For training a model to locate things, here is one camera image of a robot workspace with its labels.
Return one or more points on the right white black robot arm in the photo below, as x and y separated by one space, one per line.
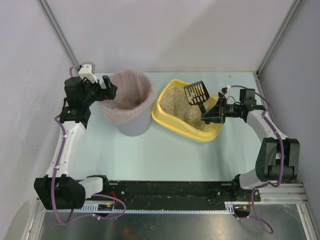
278 157

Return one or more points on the black slotted litter scoop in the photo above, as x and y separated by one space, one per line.
197 94

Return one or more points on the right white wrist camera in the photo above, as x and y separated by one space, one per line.
224 92

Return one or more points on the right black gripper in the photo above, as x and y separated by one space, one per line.
222 111

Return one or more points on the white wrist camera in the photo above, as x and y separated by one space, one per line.
87 72
224 92

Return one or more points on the pink plastic bin liner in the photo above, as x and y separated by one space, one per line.
136 92

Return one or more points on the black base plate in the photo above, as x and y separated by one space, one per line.
176 196

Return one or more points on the grey trash bin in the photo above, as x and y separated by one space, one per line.
138 125

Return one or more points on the aluminium frame post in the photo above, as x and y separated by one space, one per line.
280 34
49 14

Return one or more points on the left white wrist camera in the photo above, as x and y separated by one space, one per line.
87 72

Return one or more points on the beige cat litter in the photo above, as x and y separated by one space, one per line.
174 102

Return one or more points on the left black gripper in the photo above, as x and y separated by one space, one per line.
102 88

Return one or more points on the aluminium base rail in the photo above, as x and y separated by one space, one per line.
286 193

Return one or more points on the right aluminium frame post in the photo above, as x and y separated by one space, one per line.
280 34

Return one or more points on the left aluminium frame post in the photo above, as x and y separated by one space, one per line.
49 14

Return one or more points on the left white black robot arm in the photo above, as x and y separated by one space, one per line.
58 189

